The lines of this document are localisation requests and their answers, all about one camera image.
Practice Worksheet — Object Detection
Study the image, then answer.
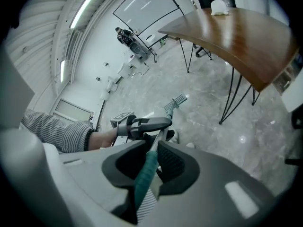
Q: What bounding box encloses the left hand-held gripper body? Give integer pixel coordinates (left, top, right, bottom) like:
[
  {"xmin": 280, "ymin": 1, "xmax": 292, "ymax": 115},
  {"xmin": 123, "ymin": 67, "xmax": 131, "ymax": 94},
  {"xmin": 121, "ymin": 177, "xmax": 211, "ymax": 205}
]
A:
[{"xmin": 110, "ymin": 111, "xmax": 145, "ymax": 141}]

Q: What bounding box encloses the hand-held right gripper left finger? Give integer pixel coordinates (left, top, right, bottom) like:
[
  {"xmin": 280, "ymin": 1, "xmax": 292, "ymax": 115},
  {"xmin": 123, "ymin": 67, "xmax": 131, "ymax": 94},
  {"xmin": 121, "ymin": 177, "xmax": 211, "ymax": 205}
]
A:
[{"xmin": 101, "ymin": 140, "xmax": 154, "ymax": 187}]

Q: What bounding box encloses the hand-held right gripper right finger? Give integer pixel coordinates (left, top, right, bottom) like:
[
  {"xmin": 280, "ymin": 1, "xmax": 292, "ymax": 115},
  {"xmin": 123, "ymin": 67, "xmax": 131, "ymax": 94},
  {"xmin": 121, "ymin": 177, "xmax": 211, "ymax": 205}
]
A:
[{"xmin": 157, "ymin": 142, "xmax": 200, "ymax": 195}]

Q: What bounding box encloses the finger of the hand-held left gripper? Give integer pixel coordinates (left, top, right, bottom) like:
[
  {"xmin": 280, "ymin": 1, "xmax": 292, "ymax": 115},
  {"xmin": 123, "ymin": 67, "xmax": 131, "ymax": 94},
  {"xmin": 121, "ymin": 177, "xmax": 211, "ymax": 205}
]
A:
[
  {"xmin": 129, "ymin": 130, "xmax": 176, "ymax": 141},
  {"xmin": 131, "ymin": 117, "xmax": 173, "ymax": 133}
]

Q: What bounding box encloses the teal mop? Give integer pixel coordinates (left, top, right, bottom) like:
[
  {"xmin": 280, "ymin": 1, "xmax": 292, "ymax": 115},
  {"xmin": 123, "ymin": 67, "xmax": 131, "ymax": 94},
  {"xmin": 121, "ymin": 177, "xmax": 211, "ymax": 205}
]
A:
[{"xmin": 134, "ymin": 93, "xmax": 189, "ymax": 212}]

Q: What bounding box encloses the person's left forearm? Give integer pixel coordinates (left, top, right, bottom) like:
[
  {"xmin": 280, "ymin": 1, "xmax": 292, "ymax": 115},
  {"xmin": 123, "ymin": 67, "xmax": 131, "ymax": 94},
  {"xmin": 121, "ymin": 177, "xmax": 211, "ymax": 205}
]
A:
[{"xmin": 20, "ymin": 109, "xmax": 118, "ymax": 154}]

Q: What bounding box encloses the person's striped shirt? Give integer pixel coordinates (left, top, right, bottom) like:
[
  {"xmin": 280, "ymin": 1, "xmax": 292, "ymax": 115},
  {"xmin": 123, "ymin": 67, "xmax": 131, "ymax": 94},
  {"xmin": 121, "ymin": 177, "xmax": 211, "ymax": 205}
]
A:
[{"xmin": 136, "ymin": 188, "xmax": 159, "ymax": 223}]

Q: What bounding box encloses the white framed window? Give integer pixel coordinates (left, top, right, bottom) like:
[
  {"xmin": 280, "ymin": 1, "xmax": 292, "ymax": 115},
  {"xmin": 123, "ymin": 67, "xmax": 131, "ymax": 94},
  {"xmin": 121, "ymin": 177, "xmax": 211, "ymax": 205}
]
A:
[{"xmin": 53, "ymin": 98, "xmax": 92, "ymax": 122}]

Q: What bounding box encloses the black hairpin table leg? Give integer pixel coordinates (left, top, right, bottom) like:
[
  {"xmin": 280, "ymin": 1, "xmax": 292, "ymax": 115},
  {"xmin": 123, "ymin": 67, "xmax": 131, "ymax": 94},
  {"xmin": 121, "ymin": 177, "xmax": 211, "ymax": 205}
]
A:
[
  {"xmin": 250, "ymin": 86, "xmax": 261, "ymax": 106},
  {"xmin": 218, "ymin": 67, "xmax": 253, "ymax": 125},
  {"xmin": 178, "ymin": 38, "xmax": 194, "ymax": 74}
]

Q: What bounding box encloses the grey machine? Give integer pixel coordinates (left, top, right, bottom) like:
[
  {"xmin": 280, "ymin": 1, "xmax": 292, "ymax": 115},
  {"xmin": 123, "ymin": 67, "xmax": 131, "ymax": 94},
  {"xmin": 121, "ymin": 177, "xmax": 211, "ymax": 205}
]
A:
[{"xmin": 129, "ymin": 40, "xmax": 152, "ymax": 63}]

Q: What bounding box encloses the long ceiling light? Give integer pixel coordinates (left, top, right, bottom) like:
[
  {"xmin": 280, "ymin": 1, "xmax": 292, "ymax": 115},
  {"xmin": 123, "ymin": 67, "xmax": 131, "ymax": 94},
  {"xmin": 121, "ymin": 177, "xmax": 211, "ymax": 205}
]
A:
[
  {"xmin": 70, "ymin": 0, "xmax": 99, "ymax": 29},
  {"xmin": 59, "ymin": 60, "xmax": 66, "ymax": 84}
]

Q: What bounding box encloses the black office chair base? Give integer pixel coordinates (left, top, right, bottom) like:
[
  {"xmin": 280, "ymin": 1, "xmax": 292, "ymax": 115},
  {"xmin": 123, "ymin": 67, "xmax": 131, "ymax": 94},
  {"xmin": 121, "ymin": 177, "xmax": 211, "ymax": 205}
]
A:
[{"xmin": 195, "ymin": 44, "xmax": 214, "ymax": 61}]

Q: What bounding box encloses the brown wooden table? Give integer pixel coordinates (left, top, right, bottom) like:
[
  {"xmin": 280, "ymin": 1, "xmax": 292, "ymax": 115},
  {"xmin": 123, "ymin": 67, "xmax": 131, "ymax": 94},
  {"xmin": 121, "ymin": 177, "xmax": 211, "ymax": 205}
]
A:
[{"xmin": 157, "ymin": 7, "xmax": 299, "ymax": 93}]

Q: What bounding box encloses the white crumpled cloth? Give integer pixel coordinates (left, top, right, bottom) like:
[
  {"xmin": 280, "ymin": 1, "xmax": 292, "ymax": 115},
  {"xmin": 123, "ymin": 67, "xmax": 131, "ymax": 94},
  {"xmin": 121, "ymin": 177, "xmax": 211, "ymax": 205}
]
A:
[{"xmin": 210, "ymin": 0, "xmax": 230, "ymax": 16}]

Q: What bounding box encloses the white table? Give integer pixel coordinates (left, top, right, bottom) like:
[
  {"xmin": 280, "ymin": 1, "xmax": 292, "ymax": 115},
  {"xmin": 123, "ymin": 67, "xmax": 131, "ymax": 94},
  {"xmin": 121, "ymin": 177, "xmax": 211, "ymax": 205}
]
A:
[{"xmin": 281, "ymin": 73, "xmax": 303, "ymax": 113}]

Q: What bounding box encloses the glass partition black frame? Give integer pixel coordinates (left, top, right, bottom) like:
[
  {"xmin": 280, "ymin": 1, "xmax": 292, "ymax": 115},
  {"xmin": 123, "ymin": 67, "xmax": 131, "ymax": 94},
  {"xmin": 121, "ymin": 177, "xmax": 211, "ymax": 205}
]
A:
[{"xmin": 112, "ymin": 0, "xmax": 186, "ymax": 49}]

